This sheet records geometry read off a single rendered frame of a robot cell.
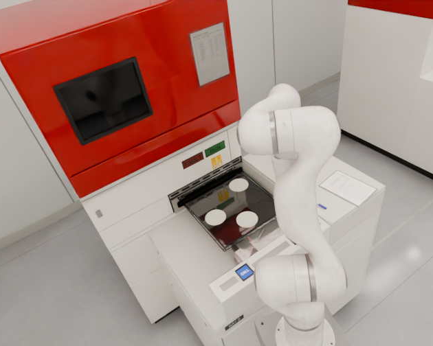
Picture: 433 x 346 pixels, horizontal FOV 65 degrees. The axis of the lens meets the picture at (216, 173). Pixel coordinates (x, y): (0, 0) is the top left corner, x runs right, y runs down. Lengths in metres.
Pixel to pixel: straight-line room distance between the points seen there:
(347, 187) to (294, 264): 0.81
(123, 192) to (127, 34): 0.68
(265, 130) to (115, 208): 1.01
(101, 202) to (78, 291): 1.35
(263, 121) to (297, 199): 0.19
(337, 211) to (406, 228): 1.36
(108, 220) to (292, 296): 0.99
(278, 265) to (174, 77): 0.83
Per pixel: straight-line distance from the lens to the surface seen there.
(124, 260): 1.85
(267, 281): 0.90
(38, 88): 1.25
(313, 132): 0.76
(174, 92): 1.41
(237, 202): 1.68
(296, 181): 0.79
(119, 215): 1.65
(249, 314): 1.51
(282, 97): 0.86
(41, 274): 3.09
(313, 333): 1.12
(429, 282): 2.63
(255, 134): 0.76
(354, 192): 1.64
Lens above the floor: 2.10
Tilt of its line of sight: 40 degrees down
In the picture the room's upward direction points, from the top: 11 degrees counter-clockwise
